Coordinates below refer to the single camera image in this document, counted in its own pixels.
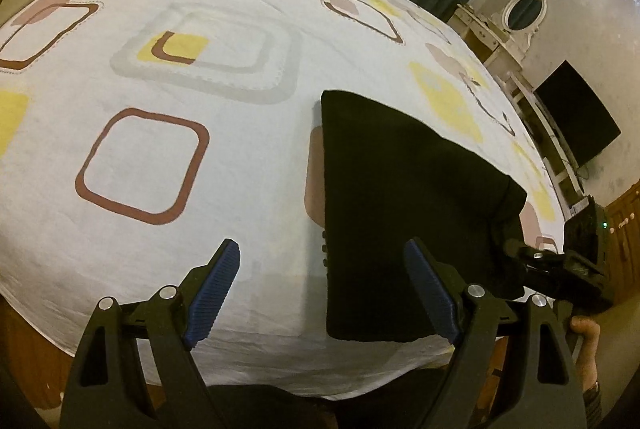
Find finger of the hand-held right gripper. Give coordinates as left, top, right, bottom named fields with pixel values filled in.
left=520, top=260, right=571, bottom=301
left=502, top=234, right=568, bottom=263

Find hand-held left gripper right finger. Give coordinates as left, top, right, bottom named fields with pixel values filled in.
left=404, top=236, right=587, bottom=429

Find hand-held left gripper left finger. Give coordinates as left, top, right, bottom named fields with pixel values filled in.
left=60, top=238, right=242, bottom=429

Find black pants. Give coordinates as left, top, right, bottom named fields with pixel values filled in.
left=320, top=89, right=530, bottom=344

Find person's right hand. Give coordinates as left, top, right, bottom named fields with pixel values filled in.
left=569, top=315, right=602, bottom=391

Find brown wooden cabinet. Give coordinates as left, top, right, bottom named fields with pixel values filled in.
left=604, top=183, right=640, bottom=310

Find white television stand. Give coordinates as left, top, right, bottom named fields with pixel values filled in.
left=505, top=72, right=592, bottom=220

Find black television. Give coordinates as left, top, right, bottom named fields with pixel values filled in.
left=532, top=59, right=623, bottom=170

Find printed white bed sheet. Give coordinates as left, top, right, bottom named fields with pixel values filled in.
left=0, top=0, right=562, bottom=397

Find white dressing table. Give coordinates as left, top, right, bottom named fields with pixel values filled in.
left=452, top=2, right=531, bottom=70

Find oval mirror white frame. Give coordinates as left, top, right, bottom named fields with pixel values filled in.
left=502, top=0, right=547, bottom=35

